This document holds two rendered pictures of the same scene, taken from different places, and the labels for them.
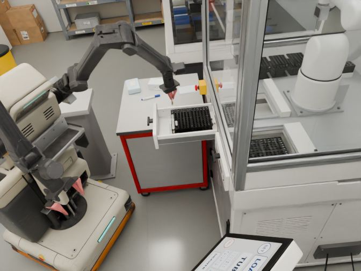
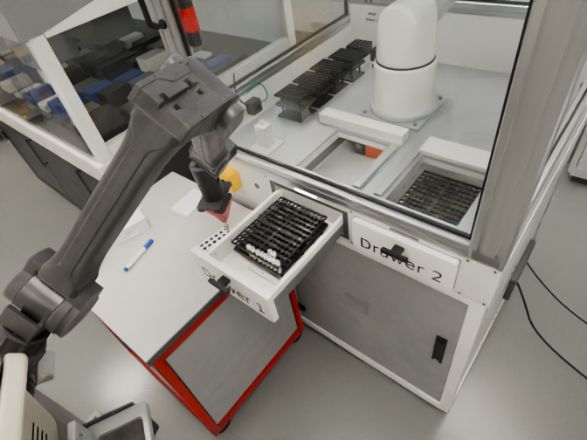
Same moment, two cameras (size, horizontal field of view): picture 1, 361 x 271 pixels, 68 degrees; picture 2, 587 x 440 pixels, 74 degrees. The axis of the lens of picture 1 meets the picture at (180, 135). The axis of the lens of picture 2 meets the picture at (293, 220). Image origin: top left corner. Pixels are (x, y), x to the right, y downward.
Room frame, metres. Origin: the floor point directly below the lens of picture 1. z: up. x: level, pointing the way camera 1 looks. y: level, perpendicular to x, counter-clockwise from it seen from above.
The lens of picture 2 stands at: (0.58, 0.45, 1.69)
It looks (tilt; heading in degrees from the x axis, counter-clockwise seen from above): 44 degrees down; 316
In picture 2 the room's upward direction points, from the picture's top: 11 degrees counter-clockwise
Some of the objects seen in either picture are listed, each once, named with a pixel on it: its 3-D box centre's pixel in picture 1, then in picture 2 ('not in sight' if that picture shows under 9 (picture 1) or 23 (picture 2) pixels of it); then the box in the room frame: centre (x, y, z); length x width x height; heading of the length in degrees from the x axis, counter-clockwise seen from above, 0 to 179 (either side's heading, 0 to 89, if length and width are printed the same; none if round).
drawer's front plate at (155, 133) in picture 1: (156, 124); (232, 283); (1.18, 0.13, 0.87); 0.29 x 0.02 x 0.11; 179
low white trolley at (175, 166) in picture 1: (167, 137); (196, 305); (1.59, 0.11, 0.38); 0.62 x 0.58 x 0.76; 179
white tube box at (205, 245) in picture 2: not in sight; (219, 245); (1.40, 0.01, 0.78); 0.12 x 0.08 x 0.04; 80
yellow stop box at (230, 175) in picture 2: (202, 87); (228, 179); (1.51, -0.18, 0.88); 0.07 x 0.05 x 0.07; 179
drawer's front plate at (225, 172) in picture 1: (221, 159); (400, 252); (0.86, -0.18, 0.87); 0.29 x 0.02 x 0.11; 179
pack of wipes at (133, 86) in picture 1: (133, 85); not in sight; (1.78, 0.31, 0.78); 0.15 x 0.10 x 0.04; 10
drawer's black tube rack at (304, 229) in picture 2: (190, 121); (281, 236); (1.18, -0.07, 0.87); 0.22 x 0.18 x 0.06; 89
